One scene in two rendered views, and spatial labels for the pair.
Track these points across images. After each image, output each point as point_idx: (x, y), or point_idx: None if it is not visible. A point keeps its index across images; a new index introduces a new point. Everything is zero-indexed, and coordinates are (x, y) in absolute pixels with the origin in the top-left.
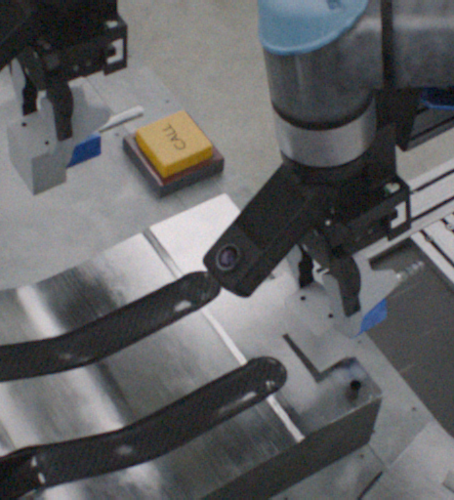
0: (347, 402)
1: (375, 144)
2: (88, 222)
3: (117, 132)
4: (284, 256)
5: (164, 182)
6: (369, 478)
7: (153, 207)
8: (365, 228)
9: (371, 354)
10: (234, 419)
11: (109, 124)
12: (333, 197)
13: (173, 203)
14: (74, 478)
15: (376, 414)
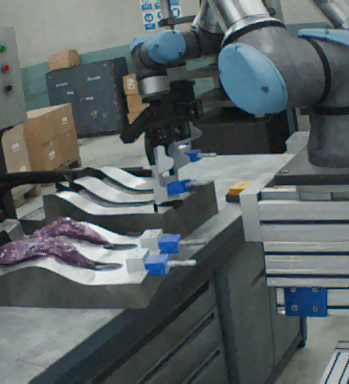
0: (152, 211)
1: (164, 99)
2: None
3: None
4: (134, 130)
5: (227, 194)
6: None
7: (221, 202)
8: (163, 134)
9: (208, 238)
10: (128, 207)
11: (203, 154)
12: (149, 114)
13: (226, 203)
14: (81, 194)
15: (164, 227)
